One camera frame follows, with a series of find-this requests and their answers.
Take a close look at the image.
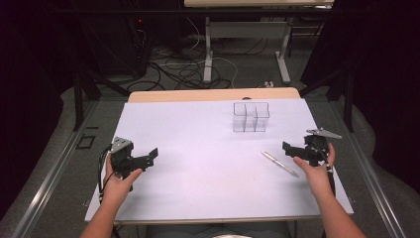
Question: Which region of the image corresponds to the metal floor rail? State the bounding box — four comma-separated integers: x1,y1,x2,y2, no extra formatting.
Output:
330,98,408,238
11,100,100,238

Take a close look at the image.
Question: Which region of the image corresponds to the white table sheet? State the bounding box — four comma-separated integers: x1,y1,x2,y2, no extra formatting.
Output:
84,97,355,223

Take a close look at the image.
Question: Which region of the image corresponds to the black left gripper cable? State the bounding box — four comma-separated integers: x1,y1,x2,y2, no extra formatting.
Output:
97,144,115,203

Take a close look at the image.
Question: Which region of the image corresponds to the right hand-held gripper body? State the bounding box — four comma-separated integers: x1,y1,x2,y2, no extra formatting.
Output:
303,128,343,167

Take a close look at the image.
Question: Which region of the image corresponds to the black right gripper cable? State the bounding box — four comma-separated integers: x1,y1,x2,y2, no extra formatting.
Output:
310,140,337,196

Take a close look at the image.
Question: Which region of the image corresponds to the silver pen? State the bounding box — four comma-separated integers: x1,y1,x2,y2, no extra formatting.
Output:
261,151,300,179

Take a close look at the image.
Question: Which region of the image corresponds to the black horizontal bar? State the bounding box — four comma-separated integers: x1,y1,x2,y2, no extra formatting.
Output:
55,7,365,18

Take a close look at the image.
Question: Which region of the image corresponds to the desk with white legs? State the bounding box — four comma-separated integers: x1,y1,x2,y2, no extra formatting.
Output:
183,0,335,85

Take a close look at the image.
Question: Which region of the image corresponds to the white floor cable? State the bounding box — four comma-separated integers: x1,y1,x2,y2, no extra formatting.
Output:
179,14,240,89

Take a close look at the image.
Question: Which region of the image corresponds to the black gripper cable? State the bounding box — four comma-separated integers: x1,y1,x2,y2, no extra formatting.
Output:
97,144,115,203
310,140,337,196

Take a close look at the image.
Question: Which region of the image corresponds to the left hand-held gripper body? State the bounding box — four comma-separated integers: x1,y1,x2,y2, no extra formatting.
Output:
110,136,146,181

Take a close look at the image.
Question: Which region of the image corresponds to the person's right hand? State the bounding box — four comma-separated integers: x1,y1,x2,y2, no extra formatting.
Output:
292,142,337,199

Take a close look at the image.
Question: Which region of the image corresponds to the person's left hand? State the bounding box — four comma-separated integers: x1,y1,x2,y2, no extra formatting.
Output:
102,155,144,207

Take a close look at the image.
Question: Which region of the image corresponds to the black metal stand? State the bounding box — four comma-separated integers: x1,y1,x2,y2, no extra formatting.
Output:
298,67,357,134
71,65,131,132

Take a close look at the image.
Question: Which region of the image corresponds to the clear plastic pen organizer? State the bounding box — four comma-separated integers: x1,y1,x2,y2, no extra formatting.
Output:
232,101,270,133

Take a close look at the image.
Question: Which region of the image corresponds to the black computer tower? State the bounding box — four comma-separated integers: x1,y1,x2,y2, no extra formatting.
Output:
108,16,151,77

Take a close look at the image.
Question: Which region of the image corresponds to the tangle of black floor cables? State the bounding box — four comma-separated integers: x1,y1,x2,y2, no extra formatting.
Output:
127,36,269,92

